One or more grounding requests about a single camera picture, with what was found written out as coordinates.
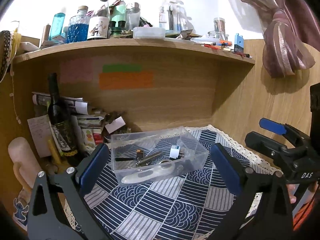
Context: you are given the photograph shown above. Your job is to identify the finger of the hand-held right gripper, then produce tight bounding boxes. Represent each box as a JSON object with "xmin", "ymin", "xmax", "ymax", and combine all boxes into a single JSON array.
[
  {"xmin": 259, "ymin": 118, "xmax": 312, "ymax": 147},
  {"xmin": 244, "ymin": 131, "xmax": 293, "ymax": 167}
]

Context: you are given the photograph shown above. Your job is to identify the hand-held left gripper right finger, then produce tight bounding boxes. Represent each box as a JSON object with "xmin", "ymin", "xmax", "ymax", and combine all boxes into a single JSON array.
[{"xmin": 211, "ymin": 142, "xmax": 293, "ymax": 240}]

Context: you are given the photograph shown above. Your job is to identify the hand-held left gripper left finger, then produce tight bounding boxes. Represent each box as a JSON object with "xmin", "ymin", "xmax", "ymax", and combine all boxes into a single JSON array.
[{"xmin": 27, "ymin": 144, "xmax": 110, "ymax": 240}]

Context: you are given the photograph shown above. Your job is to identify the white curved handheld tool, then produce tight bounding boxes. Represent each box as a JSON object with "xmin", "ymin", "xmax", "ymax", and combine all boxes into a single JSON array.
[{"xmin": 121, "ymin": 160, "xmax": 177, "ymax": 184}]

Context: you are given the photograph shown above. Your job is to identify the white blue charger plug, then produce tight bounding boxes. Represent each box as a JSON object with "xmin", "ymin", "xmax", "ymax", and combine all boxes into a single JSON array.
[{"xmin": 169, "ymin": 145, "xmax": 191, "ymax": 159}]

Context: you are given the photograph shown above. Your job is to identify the clear plastic box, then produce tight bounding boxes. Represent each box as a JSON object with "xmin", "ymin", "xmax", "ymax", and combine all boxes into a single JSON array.
[{"xmin": 110, "ymin": 126, "xmax": 210, "ymax": 187}]

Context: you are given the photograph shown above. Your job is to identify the person's right hand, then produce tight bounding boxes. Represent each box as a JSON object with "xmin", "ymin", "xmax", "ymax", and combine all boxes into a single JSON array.
[{"xmin": 287, "ymin": 184, "xmax": 298, "ymax": 204}]

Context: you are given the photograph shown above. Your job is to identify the stack of small boxes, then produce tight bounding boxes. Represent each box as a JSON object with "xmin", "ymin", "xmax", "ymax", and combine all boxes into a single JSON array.
[{"xmin": 75, "ymin": 110, "xmax": 108, "ymax": 147}]

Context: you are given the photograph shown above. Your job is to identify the white paper tag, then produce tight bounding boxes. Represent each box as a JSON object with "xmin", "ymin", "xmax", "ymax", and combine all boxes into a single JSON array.
[{"xmin": 104, "ymin": 117, "xmax": 126, "ymax": 133}]

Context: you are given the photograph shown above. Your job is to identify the yellow tube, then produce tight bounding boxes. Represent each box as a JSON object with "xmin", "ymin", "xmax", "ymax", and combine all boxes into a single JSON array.
[{"xmin": 48, "ymin": 140, "xmax": 62, "ymax": 165}]

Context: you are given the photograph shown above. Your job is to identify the orange cloth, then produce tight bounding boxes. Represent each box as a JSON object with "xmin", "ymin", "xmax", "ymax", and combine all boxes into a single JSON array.
[{"xmin": 293, "ymin": 197, "xmax": 320, "ymax": 231}]

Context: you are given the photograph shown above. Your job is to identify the dark wine bottle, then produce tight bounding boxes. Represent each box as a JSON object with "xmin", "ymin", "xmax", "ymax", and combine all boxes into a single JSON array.
[{"xmin": 47, "ymin": 73, "xmax": 80, "ymax": 157}]

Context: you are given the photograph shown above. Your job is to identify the rolled magazine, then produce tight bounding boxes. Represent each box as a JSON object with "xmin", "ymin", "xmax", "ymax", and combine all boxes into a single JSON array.
[{"xmin": 32, "ymin": 92, "xmax": 88, "ymax": 114}]

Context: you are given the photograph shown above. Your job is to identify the handwritten paper note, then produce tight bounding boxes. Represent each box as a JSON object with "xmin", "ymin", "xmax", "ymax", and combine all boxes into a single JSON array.
[{"xmin": 27, "ymin": 115, "xmax": 54, "ymax": 158}]

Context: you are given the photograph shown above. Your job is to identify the blue patterned tablecloth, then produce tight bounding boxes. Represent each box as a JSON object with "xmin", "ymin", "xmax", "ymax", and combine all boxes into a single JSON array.
[{"xmin": 64, "ymin": 124, "xmax": 283, "ymax": 240}]

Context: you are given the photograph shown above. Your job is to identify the blue cartoon sticker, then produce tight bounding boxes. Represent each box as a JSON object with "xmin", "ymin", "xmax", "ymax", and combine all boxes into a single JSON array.
[{"xmin": 12, "ymin": 190, "xmax": 32, "ymax": 227}]

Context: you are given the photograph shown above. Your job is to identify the orange sticky note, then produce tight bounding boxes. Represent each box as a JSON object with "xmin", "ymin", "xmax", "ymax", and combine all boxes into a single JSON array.
[{"xmin": 99, "ymin": 71, "xmax": 154, "ymax": 90}]

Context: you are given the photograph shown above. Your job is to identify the blue black block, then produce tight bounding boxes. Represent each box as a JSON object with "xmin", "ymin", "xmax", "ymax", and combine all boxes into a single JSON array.
[{"xmin": 234, "ymin": 33, "xmax": 244, "ymax": 53}]

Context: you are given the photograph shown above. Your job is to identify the brown striped curtain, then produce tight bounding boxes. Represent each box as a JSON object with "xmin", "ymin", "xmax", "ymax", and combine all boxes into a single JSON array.
[{"xmin": 221, "ymin": 0, "xmax": 320, "ymax": 79}]

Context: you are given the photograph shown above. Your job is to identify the pink sticky note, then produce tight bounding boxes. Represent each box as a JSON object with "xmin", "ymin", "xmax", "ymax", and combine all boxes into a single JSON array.
[{"xmin": 60, "ymin": 59, "xmax": 93, "ymax": 83}]

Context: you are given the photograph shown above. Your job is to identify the orange marker pen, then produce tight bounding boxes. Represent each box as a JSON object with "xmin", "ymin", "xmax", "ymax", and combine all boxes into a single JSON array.
[{"xmin": 204, "ymin": 41, "xmax": 233, "ymax": 48}]

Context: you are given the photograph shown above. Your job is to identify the green sticky note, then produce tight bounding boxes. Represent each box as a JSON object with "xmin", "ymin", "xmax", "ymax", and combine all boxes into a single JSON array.
[{"xmin": 102, "ymin": 64, "xmax": 142, "ymax": 72}]

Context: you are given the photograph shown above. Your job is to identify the glass jar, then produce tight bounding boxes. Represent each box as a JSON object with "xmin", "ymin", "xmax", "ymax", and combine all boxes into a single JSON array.
[{"xmin": 208, "ymin": 17, "xmax": 227, "ymax": 40}]

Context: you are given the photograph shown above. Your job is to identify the wooden shelf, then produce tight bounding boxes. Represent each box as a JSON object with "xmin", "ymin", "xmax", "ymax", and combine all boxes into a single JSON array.
[{"xmin": 12, "ymin": 38, "xmax": 255, "ymax": 67}]

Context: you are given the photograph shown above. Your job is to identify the blue glass bottle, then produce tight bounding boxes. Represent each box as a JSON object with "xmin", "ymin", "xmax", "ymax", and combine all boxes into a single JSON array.
[{"xmin": 66, "ymin": 6, "xmax": 91, "ymax": 43}]

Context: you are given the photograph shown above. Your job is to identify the clear bottle cartoon label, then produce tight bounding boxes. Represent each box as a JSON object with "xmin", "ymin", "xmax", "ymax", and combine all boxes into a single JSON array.
[{"xmin": 87, "ymin": 0, "xmax": 111, "ymax": 40}]

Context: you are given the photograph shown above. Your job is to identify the cardboard tube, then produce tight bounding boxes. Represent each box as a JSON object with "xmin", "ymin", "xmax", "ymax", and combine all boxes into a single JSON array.
[{"xmin": 41, "ymin": 24, "xmax": 50, "ymax": 48}]

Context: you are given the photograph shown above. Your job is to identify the black binoculars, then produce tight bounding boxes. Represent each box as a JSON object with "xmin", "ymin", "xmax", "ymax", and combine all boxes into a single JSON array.
[{"xmin": 109, "ymin": 20, "xmax": 127, "ymax": 37}]

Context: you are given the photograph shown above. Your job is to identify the white flat box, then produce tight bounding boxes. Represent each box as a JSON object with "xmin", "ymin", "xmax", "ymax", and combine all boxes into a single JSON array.
[{"xmin": 133, "ymin": 27, "xmax": 166, "ymax": 39}]

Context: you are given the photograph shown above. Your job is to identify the teal bottle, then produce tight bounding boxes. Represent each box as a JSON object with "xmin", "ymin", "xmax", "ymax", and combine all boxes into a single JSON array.
[{"xmin": 50, "ymin": 13, "xmax": 66, "ymax": 40}]

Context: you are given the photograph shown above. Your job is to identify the clear tool package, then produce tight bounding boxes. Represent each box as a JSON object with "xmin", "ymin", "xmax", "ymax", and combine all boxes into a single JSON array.
[{"xmin": 159, "ymin": 0, "xmax": 188, "ymax": 30}]

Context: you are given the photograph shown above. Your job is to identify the clear glass tumbler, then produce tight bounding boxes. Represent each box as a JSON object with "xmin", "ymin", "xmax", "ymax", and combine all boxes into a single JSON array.
[{"xmin": 126, "ymin": 2, "xmax": 140, "ymax": 29}]

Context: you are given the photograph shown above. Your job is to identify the green pump bottle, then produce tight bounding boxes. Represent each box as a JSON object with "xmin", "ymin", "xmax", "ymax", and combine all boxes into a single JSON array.
[{"xmin": 110, "ymin": 0, "xmax": 126, "ymax": 28}]

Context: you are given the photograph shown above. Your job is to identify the white cable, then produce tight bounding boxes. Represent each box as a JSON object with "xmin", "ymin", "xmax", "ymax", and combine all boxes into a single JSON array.
[{"xmin": 10, "ymin": 70, "xmax": 20, "ymax": 124}]

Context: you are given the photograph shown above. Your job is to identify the patterned lanyard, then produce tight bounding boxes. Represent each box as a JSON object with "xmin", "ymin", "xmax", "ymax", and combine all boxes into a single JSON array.
[{"xmin": 0, "ymin": 30, "xmax": 22, "ymax": 80}]

